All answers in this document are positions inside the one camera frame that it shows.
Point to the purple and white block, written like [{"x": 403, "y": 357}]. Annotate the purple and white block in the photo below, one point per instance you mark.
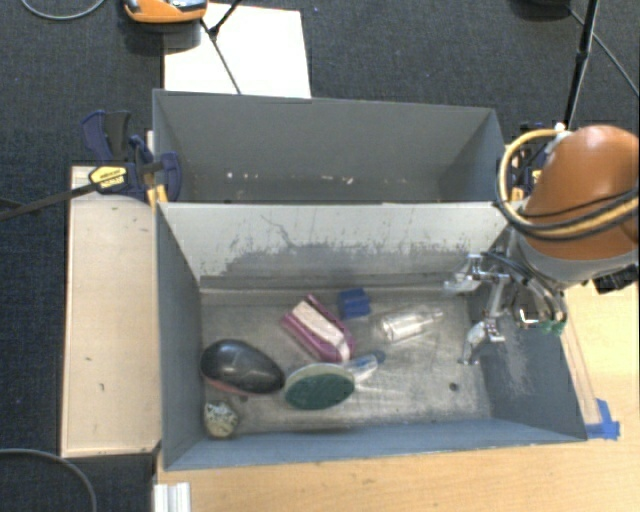
[{"x": 320, "y": 327}]

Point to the clear plastic bottle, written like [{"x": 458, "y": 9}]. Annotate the clear plastic bottle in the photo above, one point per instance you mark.
[{"x": 407, "y": 324}]

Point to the black oval computer mouse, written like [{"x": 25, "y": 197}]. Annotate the black oval computer mouse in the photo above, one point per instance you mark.
[{"x": 242, "y": 367}]

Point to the black cylinder on white bracket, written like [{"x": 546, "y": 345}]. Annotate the black cylinder on white bracket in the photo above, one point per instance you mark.
[{"x": 616, "y": 281}]

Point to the blue block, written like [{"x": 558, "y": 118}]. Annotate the blue block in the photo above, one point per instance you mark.
[{"x": 354, "y": 303}]

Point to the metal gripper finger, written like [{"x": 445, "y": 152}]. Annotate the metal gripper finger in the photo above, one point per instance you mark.
[
  {"x": 462, "y": 281},
  {"x": 475, "y": 342}
]

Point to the speckled pale ball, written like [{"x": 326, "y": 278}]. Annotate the speckled pale ball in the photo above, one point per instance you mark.
[{"x": 220, "y": 420}]

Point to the green round scrub brush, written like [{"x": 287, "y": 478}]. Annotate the green round scrub brush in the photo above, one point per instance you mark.
[{"x": 320, "y": 387}]

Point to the pale wood board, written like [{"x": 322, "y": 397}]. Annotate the pale wood board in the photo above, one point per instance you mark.
[{"x": 110, "y": 325}]

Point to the grey metal bin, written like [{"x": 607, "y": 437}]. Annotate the grey metal bin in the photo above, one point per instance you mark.
[{"x": 320, "y": 235}]

